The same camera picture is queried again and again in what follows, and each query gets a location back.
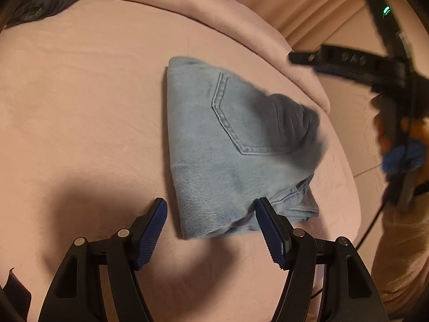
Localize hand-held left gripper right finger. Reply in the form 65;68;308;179
255;198;389;322

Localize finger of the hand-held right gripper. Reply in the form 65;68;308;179
289;44;381;88

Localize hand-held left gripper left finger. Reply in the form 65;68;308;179
38;198;168;322

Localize light blue denim pants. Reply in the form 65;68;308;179
166;55;329;241

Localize person's right forearm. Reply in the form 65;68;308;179
369;195;429;312

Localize person's right hand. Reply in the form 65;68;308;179
372;96;398;162

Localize pink pleated curtain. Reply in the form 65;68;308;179
231;0;403;49

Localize pink folded duvet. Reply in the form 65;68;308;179
90;0;332;116

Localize pink bed sheet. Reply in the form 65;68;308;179
0;0;364;322

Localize dark grey cloth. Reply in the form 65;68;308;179
6;0;96;28

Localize blue fuzzy wrist strap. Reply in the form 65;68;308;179
382;140;424;175

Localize black cable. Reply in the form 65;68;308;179
310;171;413;299

